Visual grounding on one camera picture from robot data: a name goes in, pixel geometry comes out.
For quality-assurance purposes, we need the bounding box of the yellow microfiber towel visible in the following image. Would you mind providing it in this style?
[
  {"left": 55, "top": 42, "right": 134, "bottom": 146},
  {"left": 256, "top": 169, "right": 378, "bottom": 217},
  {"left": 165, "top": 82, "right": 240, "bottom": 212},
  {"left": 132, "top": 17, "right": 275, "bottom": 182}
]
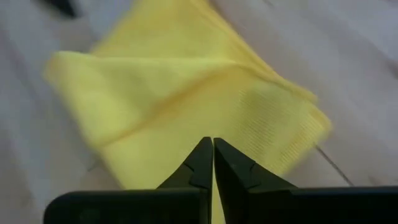
[{"left": 43, "top": 0, "right": 333, "bottom": 224}]

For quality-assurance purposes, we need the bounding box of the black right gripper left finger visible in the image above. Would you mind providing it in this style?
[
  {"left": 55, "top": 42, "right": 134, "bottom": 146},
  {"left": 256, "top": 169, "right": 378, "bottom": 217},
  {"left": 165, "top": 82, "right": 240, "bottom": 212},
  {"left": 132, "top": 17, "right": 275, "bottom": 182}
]
[{"left": 157, "top": 136, "right": 214, "bottom": 224}]

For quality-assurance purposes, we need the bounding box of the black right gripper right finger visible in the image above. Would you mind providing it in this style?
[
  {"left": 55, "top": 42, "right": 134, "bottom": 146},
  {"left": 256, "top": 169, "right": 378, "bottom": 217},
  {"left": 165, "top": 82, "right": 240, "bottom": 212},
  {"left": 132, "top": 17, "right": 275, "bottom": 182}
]
[{"left": 213, "top": 138, "right": 296, "bottom": 224}]

